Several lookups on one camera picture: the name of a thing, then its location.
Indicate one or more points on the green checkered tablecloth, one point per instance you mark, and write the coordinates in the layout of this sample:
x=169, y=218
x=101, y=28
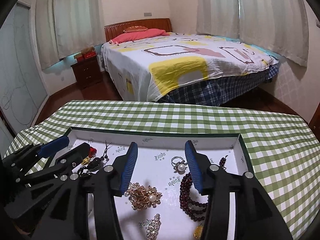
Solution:
x=283, y=150

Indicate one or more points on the gold round pendant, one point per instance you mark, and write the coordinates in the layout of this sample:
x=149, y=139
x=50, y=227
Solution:
x=198, y=230

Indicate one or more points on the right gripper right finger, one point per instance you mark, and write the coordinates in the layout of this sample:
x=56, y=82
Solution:
x=237, y=203

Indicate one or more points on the green white jewelry tray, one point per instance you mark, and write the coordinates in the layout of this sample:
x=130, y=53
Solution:
x=154, y=167

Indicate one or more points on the frosted glass wardrobe door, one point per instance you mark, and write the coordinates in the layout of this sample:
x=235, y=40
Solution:
x=22, y=90

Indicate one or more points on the bed with patterned sheet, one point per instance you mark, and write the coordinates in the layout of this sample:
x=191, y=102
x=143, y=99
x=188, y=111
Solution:
x=150, y=68

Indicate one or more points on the white curtain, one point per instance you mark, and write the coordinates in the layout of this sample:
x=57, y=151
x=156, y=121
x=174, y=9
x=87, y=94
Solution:
x=280, y=26
x=65, y=27

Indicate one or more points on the orange embroidered pillow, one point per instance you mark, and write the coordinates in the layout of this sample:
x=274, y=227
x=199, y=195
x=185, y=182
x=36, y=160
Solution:
x=133, y=29

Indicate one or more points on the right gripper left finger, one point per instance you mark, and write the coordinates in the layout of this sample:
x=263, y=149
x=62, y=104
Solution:
x=66, y=217

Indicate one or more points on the right white curtain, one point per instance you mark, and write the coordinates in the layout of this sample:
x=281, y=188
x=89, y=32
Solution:
x=280, y=26

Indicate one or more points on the dark wooden nightstand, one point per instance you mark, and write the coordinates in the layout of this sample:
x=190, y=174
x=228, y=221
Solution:
x=87, y=72

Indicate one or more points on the small crystal brooch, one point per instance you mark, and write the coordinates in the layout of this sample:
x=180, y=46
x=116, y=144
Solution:
x=152, y=229

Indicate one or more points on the left white curtain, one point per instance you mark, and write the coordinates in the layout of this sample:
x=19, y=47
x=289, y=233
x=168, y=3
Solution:
x=65, y=27

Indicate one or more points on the wooden headboard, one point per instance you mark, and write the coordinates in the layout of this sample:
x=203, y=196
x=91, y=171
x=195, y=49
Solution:
x=113, y=30

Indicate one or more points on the red gold knot charm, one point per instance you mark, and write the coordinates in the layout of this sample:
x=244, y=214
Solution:
x=90, y=157

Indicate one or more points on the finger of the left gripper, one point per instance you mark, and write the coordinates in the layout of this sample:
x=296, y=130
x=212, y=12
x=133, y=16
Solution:
x=71, y=160
x=20, y=162

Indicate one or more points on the red boxes on nightstand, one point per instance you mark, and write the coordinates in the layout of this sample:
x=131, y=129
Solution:
x=85, y=54

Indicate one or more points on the pink pillow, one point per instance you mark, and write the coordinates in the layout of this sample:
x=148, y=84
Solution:
x=139, y=35

